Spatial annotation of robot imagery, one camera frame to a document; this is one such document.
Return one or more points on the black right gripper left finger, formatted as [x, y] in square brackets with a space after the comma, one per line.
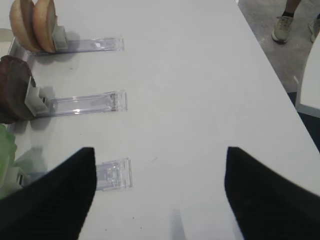
[55, 206]

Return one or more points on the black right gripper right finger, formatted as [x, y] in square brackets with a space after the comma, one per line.
[266, 205]

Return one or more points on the clear holder lettuce right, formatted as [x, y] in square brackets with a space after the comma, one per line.
[111, 175]

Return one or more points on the green lettuce leaf in holder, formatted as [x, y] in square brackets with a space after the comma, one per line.
[8, 149]

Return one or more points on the brown meat patty right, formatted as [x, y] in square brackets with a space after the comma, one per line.
[5, 116]

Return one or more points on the clear holder patty right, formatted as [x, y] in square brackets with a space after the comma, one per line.
[43, 107]

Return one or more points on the white table at right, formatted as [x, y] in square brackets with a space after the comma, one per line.
[308, 93]

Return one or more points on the clear holder bun right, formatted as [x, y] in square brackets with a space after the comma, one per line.
[63, 45]

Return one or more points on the person's beige sneaker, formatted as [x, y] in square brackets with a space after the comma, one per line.
[282, 29]

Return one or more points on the sesame bun half outer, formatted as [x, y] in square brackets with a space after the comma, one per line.
[44, 21]

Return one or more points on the sesame bun half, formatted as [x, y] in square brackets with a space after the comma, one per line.
[44, 21]
[21, 22]

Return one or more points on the sesame bun half inner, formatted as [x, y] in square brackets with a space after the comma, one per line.
[21, 22]

